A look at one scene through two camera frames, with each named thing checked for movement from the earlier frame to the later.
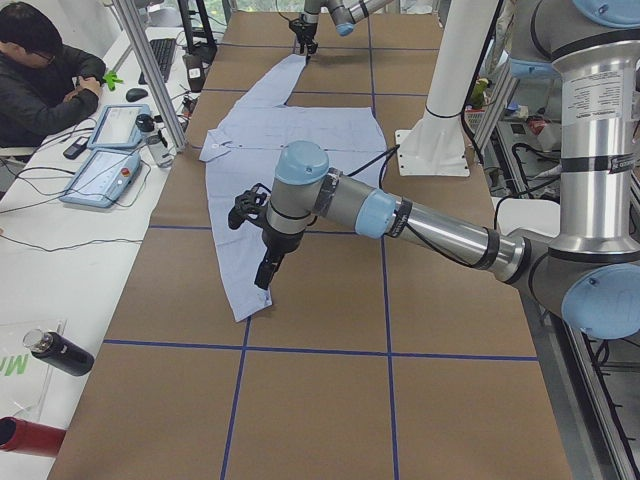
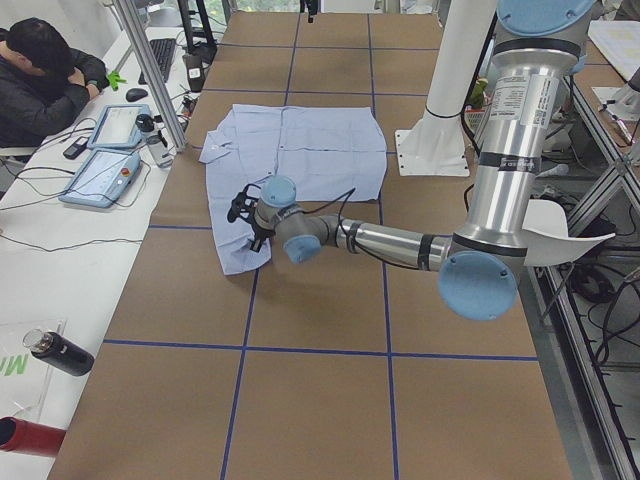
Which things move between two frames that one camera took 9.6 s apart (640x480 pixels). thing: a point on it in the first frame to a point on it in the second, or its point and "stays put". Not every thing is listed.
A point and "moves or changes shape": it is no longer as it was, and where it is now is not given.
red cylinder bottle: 24,436 stays put
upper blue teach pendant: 117,126 stays put
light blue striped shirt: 240,152 moves or changes shape
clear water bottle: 157,145 stays put
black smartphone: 77,147 stays put
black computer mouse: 134,94 stays put
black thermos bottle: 58,351 stays put
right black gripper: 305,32 to 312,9
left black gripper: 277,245 to 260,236
